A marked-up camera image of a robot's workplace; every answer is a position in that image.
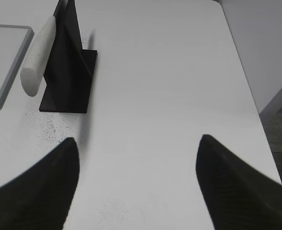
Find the grey rimmed deer cutting board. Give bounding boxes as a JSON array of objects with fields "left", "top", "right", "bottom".
[{"left": 0, "top": 24, "right": 34, "bottom": 109}]

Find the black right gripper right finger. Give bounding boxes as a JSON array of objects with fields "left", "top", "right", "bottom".
[{"left": 196, "top": 134, "right": 282, "bottom": 230}]

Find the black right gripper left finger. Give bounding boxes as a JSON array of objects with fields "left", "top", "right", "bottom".
[{"left": 0, "top": 138, "right": 80, "bottom": 230}]

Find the black knife stand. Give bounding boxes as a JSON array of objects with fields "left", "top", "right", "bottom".
[{"left": 39, "top": 0, "right": 97, "bottom": 114}]

